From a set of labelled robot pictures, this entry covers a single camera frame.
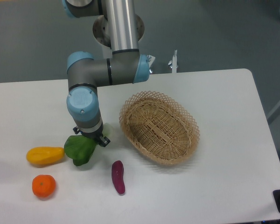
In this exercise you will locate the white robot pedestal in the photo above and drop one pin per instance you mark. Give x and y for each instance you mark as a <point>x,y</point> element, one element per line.
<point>101,33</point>

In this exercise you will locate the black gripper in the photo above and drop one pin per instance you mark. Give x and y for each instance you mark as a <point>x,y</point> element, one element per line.
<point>97,135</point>

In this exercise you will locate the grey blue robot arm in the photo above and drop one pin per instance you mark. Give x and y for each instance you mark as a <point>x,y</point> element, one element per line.
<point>85,74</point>

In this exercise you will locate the yellow papaya fruit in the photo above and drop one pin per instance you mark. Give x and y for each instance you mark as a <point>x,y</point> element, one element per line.
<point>45,155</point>

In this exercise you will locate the orange tangerine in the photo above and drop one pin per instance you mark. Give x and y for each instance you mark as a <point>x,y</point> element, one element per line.
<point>43,186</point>

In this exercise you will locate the green bok choy vegetable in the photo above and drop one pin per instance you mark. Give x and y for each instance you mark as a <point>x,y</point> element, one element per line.
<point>80,149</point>

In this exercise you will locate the purple sweet potato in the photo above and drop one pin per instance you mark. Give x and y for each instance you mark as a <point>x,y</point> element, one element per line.
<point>118,177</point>

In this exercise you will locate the white metal bracket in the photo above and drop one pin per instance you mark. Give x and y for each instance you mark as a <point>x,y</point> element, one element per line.
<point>173,64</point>

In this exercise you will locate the woven wicker basket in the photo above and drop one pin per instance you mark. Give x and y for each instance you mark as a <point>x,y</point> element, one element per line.
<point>159,127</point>

